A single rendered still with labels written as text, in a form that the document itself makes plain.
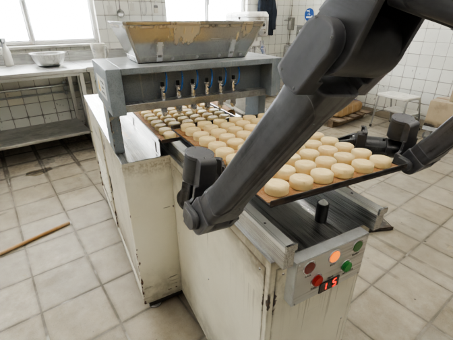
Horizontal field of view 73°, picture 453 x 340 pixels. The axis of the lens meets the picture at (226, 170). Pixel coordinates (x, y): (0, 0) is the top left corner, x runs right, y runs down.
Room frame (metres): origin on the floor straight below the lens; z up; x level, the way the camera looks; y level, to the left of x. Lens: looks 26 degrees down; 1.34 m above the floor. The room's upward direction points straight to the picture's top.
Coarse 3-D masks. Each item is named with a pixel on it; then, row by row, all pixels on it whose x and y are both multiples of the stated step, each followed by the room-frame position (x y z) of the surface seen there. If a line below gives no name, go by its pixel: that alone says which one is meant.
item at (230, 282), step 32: (288, 224) 0.67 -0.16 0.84; (320, 224) 0.67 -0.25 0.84; (352, 224) 0.67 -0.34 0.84; (192, 256) 0.97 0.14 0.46; (224, 256) 0.72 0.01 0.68; (256, 256) 0.58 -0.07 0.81; (192, 288) 0.99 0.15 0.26; (224, 288) 0.72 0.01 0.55; (256, 288) 0.57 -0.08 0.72; (352, 288) 0.68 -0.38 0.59; (224, 320) 0.72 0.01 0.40; (256, 320) 0.56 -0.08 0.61; (288, 320) 0.56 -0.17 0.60; (320, 320) 0.62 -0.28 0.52
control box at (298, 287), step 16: (336, 240) 0.61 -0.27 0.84; (352, 240) 0.61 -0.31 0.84; (304, 256) 0.55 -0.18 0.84; (320, 256) 0.56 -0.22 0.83; (352, 256) 0.61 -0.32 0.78; (288, 272) 0.55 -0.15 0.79; (304, 272) 0.53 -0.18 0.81; (320, 272) 0.56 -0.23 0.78; (336, 272) 0.59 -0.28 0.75; (352, 272) 0.62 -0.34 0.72; (288, 288) 0.54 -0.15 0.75; (304, 288) 0.54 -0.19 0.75; (320, 288) 0.56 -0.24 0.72
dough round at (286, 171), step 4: (284, 168) 0.63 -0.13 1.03; (288, 168) 0.63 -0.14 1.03; (292, 168) 0.63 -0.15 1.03; (280, 172) 0.61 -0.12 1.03; (284, 172) 0.61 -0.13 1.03; (288, 172) 0.61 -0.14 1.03; (292, 172) 0.61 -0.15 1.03; (276, 176) 0.61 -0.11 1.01; (280, 176) 0.61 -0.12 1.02; (284, 176) 0.60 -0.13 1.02; (288, 176) 0.60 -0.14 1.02
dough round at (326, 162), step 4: (320, 156) 0.70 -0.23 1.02; (324, 156) 0.70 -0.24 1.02; (328, 156) 0.70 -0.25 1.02; (316, 160) 0.68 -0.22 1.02; (320, 160) 0.68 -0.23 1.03; (324, 160) 0.68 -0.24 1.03; (328, 160) 0.68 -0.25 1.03; (332, 160) 0.68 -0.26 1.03; (316, 164) 0.68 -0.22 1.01; (320, 164) 0.67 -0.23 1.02; (324, 164) 0.66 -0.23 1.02; (328, 164) 0.66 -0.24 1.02; (332, 164) 0.66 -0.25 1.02; (328, 168) 0.66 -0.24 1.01
